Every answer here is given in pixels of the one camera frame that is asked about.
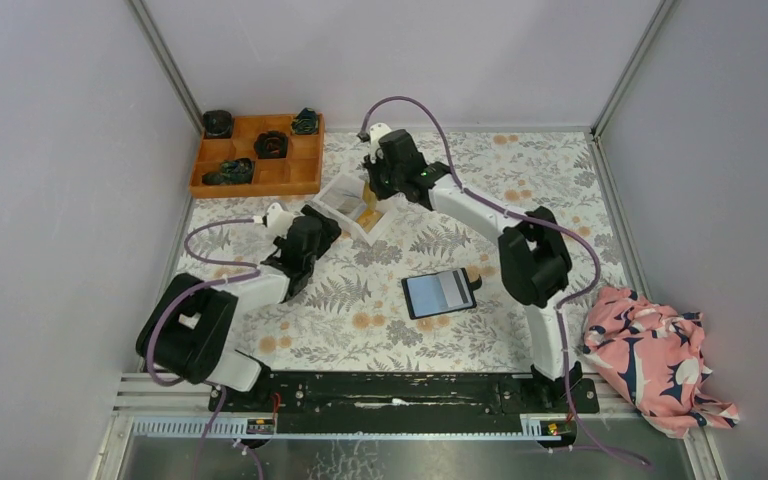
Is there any grey card with black stripe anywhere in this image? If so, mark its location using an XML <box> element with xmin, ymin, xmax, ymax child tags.
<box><xmin>437</xmin><ymin>269</ymin><xmax>475</xmax><ymax>311</ymax></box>

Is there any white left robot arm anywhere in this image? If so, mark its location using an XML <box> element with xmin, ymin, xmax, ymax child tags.
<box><xmin>135</xmin><ymin>203</ymin><xmax>342</xmax><ymax>411</ymax></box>

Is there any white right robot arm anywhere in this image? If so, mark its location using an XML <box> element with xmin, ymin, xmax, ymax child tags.
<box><xmin>358</xmin><ymin>123</ymin><xmax>574</xmax><ymax>412</ymax></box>

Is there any white plastic card box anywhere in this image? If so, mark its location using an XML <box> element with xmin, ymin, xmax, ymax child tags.
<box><xmin>311</xmin><ymin>173</ymin><xmax>399</xmax><ymax>245</ymax></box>

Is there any orange card in box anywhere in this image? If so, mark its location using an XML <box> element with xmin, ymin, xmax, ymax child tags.
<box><xmin>356</xmin><ymin>184</ymin><xmax>383</xmax><ymax>233</ymax></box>

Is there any orange compartment tray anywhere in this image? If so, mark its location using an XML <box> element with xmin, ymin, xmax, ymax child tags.
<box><xmin>189</xmin><ymin>113</ymin><xmax>325</xmax><ymax>199</ymax></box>

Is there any floral paper table mat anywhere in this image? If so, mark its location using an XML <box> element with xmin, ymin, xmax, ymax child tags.
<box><xmin>148</xmin><ymin>130</ymin><xmax>630</xmax><ymax>374</ymax></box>

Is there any dark green rolled item front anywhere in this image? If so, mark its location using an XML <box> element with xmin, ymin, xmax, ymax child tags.
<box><xmin>201</xmin><ymin>157</ymin><xmax>254</xmax><ymax>186</ymax></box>

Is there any dark green rolled item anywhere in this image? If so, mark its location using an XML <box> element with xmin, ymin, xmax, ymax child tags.
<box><xmin>201</xmin><ymin>157</ymin><xmax>254</xmax><ymax>186</ymax></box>
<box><xmin>291</xmin><ymin>108</ymin><xmax>320</xmax><ymax>136</ymax></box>

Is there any black red rolled item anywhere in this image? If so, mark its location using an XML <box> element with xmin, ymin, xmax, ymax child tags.
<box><xmin>253</xmin><ymin>130</ymin><xmax>289</xmax><ymax>159</ymax></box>

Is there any pink patterned cloth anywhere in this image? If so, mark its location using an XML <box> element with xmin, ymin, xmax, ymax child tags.
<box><xmin>581</xmin><ymin>286</ymin><xmax>740</xmax><ymax>438</ymax></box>

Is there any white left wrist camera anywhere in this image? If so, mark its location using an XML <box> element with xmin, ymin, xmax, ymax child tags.
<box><xmin>262</xmin><ymin>202</ymin><xmax>297</xmax><ymax>237</ymax></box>

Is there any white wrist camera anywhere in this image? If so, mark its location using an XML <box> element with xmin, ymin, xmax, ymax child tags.
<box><xmin>262</xmin><ymin>202</ymin><xmax>297</xmax><ymax>237</ymax></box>
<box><xmin>357</xmin><ymin>123</ymin><xmax>392</xmax><ymax>162</ymax></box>

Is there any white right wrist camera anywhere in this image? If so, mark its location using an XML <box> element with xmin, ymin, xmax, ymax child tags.
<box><xmin>357</xmin><ymin>123</ymin><xmax>392</xmax><ymax>162</ymax></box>

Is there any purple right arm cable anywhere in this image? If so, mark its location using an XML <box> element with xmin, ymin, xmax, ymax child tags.
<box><xmin>359</xmin><ymin>95</ymin><xmax>654</xmax><ymax>468</ymax></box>

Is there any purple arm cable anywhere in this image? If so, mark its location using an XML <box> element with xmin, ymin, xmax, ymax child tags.
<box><xmin>145</xmin><ymin>218</ymin><xmax>273</xmax><ymax>480</ymax></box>
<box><xmin>359</xmin><ymin>95</ymin><xmax>654</xmax><ymax>468</ymax></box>

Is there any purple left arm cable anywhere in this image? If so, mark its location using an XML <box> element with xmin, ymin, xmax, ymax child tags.
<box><xmin>145</xmin><ymin>218</ymin><xmax>273</xmax><ymax>480</ymax></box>

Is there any black metal base rail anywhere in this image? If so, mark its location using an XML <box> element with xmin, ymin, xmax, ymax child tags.
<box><xmin>208</xmin><ymin>371</ymin><xmax>600</xmax><ymax>420</ymax></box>

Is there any slotted white cable duct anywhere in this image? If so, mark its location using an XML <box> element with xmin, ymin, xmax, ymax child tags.
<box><xmin>133</xmin><ymin>414</ymin><xmax>566</xmax><ymax>442</ymax></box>

